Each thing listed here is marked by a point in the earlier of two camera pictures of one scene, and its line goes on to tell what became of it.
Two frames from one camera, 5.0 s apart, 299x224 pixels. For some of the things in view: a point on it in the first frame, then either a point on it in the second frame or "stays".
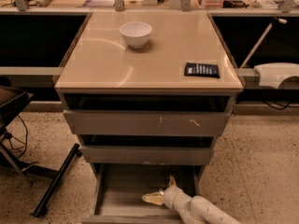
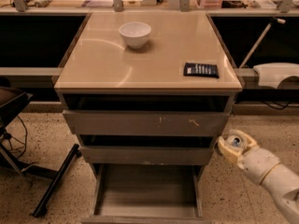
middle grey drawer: [147, 155] stays
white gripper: [170, 196] → [259, 164]
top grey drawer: [149, 122] stays
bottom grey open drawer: [121, 187] stays
